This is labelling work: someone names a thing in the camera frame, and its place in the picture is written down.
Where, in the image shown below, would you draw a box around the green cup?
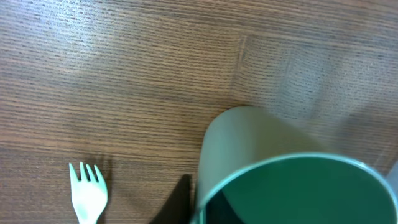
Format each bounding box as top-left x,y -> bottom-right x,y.
191,106 -> 397,224

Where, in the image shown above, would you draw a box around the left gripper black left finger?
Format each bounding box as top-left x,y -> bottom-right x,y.
150,174 -> 192,224

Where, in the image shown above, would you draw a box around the mint green fork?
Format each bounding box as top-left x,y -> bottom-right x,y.
68,162 -> 108,224

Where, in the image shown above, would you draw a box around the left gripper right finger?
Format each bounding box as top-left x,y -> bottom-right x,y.
205,191 -> 244,224

